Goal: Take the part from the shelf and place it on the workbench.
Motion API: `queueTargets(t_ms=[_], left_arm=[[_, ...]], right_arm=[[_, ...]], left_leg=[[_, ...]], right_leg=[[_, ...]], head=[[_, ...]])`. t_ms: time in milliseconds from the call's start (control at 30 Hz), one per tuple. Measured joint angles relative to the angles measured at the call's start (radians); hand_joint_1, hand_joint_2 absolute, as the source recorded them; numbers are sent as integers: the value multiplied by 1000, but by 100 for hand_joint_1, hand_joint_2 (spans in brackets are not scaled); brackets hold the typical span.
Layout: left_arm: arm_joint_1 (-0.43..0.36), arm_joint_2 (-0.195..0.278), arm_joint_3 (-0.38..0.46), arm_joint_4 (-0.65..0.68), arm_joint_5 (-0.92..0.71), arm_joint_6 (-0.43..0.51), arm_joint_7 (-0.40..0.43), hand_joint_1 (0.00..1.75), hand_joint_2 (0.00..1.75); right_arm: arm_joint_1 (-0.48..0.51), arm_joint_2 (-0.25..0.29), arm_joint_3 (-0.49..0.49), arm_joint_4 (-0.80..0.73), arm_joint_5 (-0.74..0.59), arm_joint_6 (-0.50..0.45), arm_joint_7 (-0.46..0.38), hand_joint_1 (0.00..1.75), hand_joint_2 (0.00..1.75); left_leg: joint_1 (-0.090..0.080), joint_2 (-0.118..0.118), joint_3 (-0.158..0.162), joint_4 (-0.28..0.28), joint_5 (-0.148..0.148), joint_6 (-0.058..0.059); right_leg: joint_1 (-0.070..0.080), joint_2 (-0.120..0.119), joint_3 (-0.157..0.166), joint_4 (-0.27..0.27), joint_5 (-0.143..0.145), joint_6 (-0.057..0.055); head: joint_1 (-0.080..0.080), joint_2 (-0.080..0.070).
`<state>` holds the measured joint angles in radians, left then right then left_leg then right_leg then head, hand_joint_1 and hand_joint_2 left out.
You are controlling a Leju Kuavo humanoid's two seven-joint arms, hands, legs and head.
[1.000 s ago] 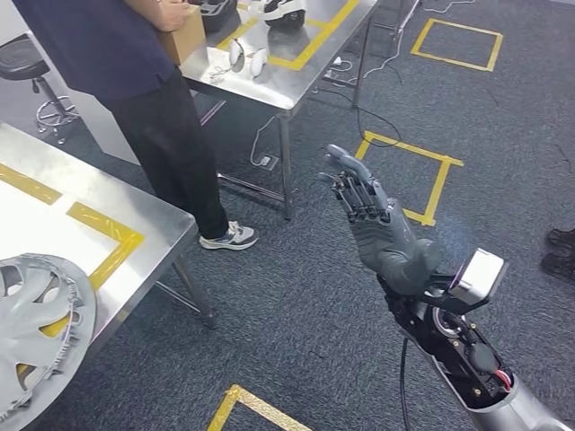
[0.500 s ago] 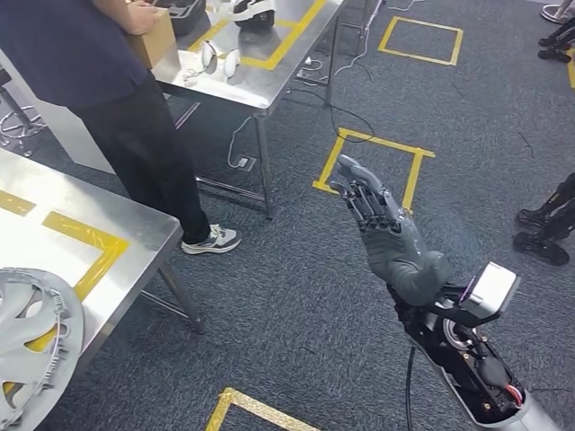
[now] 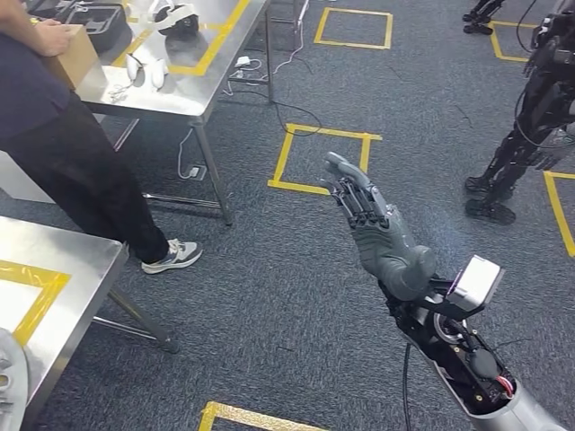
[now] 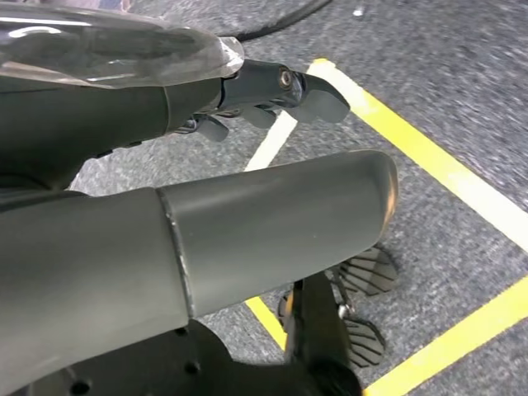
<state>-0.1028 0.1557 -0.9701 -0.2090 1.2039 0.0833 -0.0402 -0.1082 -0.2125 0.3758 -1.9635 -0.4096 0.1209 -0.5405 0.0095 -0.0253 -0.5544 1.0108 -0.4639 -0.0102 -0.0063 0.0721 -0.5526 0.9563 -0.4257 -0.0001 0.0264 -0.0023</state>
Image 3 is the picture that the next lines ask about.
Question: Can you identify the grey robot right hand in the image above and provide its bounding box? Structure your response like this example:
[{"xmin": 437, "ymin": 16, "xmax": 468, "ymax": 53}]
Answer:
[{"xmin": 320, "ymin": 151, "xmax": 437, "ymax": 302}]

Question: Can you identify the grey plastic wheel cover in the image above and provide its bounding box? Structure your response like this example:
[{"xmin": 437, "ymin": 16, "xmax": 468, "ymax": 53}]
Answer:
[{"xmin": 0, "ymin": 328, "xmax": 29, "ymax": 431}]

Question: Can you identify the stainless steel workbench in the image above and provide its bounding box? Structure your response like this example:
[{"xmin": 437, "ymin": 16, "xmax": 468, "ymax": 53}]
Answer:
[{"xmin": 0, "ymin": 215, "xmax": 181, "ymax": 431}]

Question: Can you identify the yellow floor tape square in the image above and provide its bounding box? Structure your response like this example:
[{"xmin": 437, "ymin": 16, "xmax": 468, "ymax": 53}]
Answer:
[
  {"xmin": 314, "ymin": 6, "xmax": 394, "ymax": 51},
  {"xmin": 488, "ymin": 21, "xmax": 539, "ymax": 65},
  {"xmin": 197, "ymin": 401, "xmax": 329, "ymax": 431},
  {"xmin": 267, "ymin": 123, "xmax": 384, "ymax": 198}
]

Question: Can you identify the black humanoid robot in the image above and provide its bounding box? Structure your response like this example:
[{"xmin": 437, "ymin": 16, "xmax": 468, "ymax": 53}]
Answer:
[
  {"xmin": 465, "ymin": 0, "xmax": 575, "ymax": 226},
  {"xmin": 462, "ymin": 0, "xmax": 505, "ymax": 36}
]

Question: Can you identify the stainless steel table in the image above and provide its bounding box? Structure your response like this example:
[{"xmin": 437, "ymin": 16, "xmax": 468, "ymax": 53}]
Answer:
[{"xmin": 74, "ymin": 0, "xmax": 276, "ymax": 227}]

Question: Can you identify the white VR controller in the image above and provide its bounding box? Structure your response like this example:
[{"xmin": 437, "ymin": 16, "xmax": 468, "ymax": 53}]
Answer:
[
  {"xmin": 125, "ymin": 53, "xmax": 142, "ymax": 83},
  {"xmin": 150, "ymin": 57, "xmax": 169, "ymax": 91}
]

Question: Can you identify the white VR headset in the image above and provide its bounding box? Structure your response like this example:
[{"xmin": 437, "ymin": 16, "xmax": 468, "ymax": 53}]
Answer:
[{"xmin": 147, "ymin": 1, "xmax": 201, "ymax": 38}]

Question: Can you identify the person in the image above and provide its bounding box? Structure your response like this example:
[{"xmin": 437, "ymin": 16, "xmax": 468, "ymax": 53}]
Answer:
[{"xmin": 0, "ymin": 0, "xmax": 204, "ymax": 276}]

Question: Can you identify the black carrying case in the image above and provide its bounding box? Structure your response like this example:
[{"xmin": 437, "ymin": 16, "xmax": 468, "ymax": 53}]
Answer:
[{"xmin": 67, "ymin": 1, "xmax": 129, "ymax": 55}]

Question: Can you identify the yellow tape twin rectangle marking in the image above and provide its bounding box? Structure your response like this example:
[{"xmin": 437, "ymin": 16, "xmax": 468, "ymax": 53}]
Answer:
[{"xmin": 0, "ymin": 259, "xmax": 72, "ymax": 348}]

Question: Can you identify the cardboard box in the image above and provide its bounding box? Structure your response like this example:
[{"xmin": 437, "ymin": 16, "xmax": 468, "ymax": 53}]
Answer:
[{"xmin": 42, "ymin": 23, "xmax": 100, "ymax": 92}]

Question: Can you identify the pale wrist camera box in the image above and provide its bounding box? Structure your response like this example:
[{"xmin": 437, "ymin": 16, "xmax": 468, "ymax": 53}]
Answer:
[{"xmin": 447, "ymin": 255, "xmax": 505, "ymax": 316}]

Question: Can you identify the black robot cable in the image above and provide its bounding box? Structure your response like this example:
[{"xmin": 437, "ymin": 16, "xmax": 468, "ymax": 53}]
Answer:
[{"xmin": 400, "ymin": 343, "xmax": 414, "ymax": 431}]

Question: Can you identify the black floor cable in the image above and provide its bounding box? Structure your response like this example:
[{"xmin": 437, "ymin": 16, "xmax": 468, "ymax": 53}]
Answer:
[{"xmin": 231, "ymin": 85, "xmax": 323, "ymax": 139}]

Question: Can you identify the white cable tangle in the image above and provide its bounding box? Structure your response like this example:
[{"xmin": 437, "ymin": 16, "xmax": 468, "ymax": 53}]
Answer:
[{"xmin": 221, "ymin": 0, "xmax": 312, "ymax": 96}]

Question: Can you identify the thin white cord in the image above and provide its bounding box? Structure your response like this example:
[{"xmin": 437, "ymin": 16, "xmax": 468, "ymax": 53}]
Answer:
[{"xmin": 107, "ymin": 82, "xmax": 135, "ymax": 103}]

